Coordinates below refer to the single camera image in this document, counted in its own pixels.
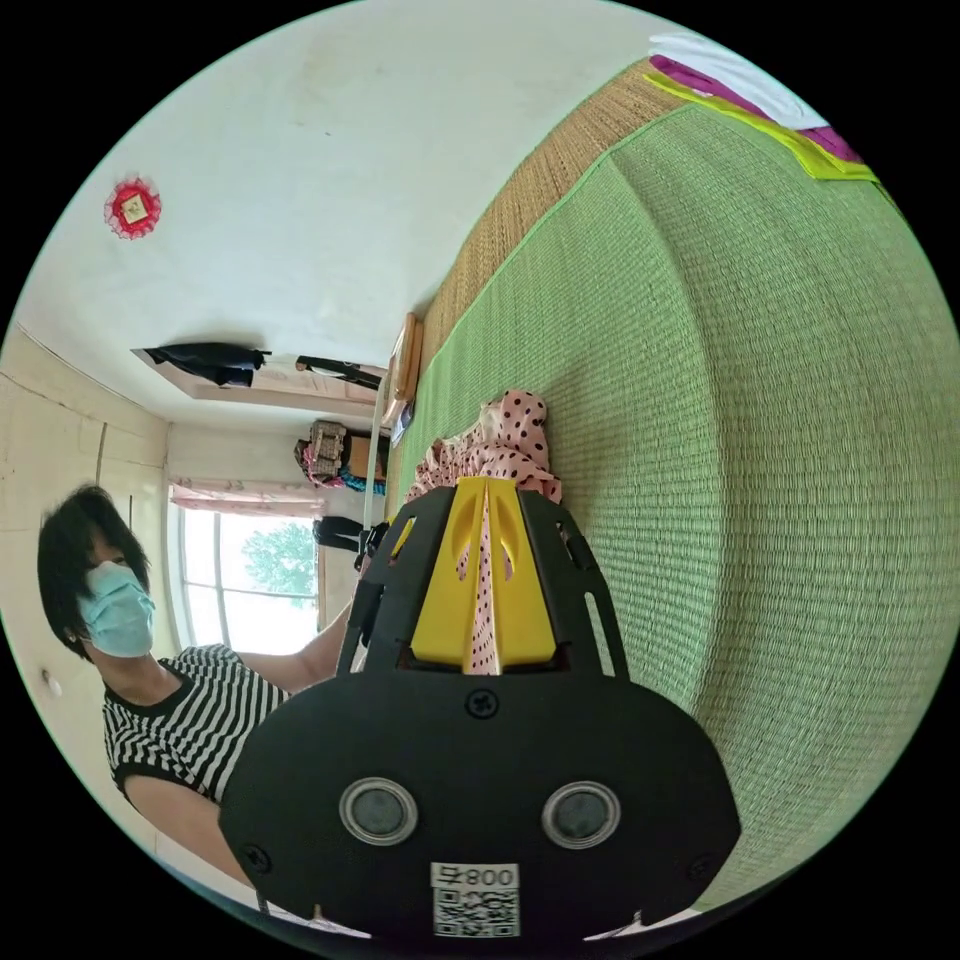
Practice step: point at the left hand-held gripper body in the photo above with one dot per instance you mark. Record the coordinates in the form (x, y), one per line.
(373, 551)

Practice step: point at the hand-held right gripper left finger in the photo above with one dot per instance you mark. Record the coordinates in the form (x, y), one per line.
(442, 600)

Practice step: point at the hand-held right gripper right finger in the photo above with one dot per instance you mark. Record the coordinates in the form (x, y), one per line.
(529, 607)

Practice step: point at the pink polka dot short sleeve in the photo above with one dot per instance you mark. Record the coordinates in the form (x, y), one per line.
(517, 442)

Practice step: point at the person's left forearm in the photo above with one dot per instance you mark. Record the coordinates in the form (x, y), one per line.
(307, 656)

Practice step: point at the shelf with bags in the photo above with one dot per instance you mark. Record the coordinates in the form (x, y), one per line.
(337, 457)

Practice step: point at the window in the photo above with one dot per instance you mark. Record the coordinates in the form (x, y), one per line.
(247, 577)

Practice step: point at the pink curtain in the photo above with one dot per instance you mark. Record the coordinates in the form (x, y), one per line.
(240, 496)

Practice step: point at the person's body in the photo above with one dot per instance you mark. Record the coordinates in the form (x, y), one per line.
(187, 705)

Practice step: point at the black hanging garment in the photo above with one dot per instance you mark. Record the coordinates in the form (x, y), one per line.
(210, 364)

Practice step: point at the bed with green woven mat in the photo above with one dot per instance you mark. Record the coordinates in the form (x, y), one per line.
(750, 450)

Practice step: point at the pile of clothes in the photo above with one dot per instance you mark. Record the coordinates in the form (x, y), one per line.
(742, 82)

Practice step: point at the wooden frame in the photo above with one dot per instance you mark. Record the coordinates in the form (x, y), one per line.
(409, 360)

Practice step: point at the red round wall ornament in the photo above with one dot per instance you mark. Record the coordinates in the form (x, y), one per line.
(133, 208)

